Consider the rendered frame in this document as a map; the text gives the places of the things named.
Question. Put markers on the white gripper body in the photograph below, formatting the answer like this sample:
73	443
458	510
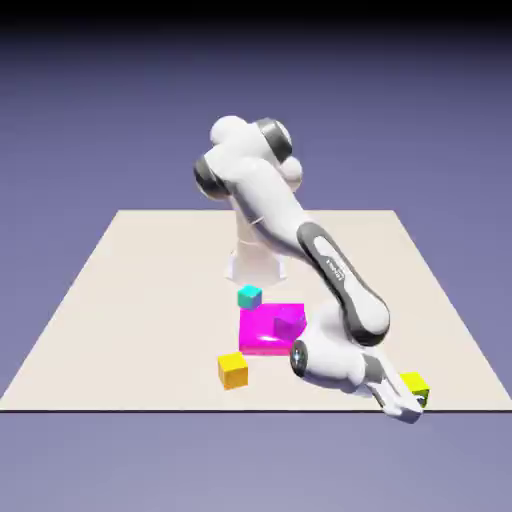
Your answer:
394	400

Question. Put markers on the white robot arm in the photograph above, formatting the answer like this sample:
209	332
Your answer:
260	188

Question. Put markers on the small yellow-green cube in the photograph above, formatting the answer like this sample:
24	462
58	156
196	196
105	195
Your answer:
415	383

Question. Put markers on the small purple cube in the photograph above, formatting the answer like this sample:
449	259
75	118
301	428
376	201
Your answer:
288	324

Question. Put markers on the small orange cube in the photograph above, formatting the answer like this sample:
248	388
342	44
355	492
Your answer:
232	372

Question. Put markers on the small teal cube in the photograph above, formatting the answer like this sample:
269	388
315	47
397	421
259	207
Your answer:
248	296

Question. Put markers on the large magenta box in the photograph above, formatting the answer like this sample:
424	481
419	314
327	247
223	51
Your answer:
256	330

